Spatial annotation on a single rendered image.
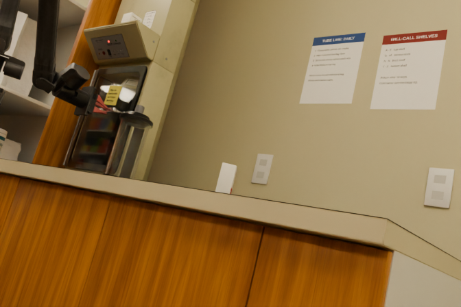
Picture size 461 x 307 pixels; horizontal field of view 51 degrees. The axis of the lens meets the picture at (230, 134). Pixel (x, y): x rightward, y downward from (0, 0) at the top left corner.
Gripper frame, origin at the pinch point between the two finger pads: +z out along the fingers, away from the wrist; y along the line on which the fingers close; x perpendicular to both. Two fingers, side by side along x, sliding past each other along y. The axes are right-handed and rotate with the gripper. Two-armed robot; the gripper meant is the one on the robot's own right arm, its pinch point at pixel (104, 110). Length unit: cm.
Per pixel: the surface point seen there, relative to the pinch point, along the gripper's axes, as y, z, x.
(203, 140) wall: 5.7, 48.4, -3.7
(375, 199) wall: -11, 48, -82
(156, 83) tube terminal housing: 14.1, 9.9, -11.0
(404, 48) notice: 40, 47, -84
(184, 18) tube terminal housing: 42.6, 13.1, -11.8
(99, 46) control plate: 25.7, -1.3, 13.6
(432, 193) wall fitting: -8, 47, -98
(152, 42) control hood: 27.0, 2.7, -11.3
